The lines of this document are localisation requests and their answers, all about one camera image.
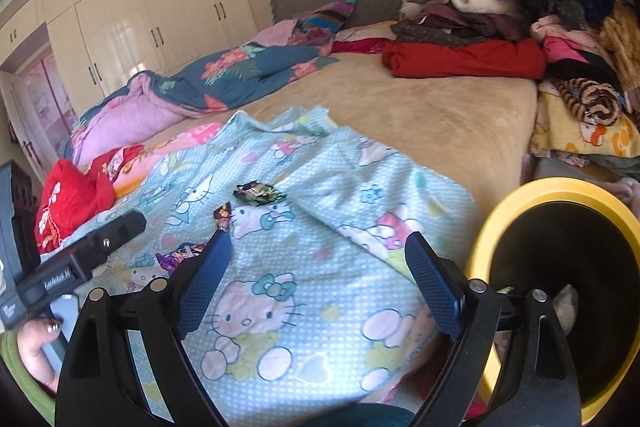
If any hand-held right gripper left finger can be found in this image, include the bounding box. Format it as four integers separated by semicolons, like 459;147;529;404
54;231;233;427

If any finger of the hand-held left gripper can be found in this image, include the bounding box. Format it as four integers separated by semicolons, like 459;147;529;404
75;212;147;273

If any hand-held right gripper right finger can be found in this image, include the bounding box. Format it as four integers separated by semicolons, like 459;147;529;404
404;231;583;427

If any yellow rimmed black bin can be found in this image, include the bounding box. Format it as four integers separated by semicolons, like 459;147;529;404
462;177;640;425

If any person's left forearm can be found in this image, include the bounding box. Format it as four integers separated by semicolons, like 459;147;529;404
0;331;56;425

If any person's left hand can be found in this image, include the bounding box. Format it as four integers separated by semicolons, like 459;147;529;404
16;317;65;395

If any purple candy wrapper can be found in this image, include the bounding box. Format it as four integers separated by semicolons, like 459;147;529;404
155;242;207;275

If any red cloth with white print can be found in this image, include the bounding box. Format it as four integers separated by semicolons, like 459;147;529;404
35;144;146;255

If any brown candy wrapper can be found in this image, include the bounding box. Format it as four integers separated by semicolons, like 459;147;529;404
212;202;233;230

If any dark green wrapper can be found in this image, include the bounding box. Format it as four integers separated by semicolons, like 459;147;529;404
234;182;288;206

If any light blue cartoon cat blanket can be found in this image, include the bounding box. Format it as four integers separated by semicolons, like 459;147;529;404
75;107;481;413

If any pink cartoon blanket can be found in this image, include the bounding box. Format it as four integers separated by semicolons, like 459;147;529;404
112;122;226;200

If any pink panelled wardrobe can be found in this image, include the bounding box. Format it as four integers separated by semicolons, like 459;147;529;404
0;27;76;170

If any beige bed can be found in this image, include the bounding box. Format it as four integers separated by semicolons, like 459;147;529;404
240;52;538;228

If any yellow cartoon blanket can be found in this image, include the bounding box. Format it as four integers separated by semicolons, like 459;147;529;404
530;79;640;158

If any blue floral pink quilt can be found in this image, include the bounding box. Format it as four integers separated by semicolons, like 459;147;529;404
65;42;341;168

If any red garment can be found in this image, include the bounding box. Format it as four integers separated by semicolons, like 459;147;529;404
382;38;548;80

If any tiger striped cloth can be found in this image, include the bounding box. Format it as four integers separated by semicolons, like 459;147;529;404
557;78;623;128

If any dark red lace cloth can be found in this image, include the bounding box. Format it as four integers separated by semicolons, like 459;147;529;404
331;37;396;55

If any striped colourful cloth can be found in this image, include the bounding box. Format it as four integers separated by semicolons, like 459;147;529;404
250;0;358;58

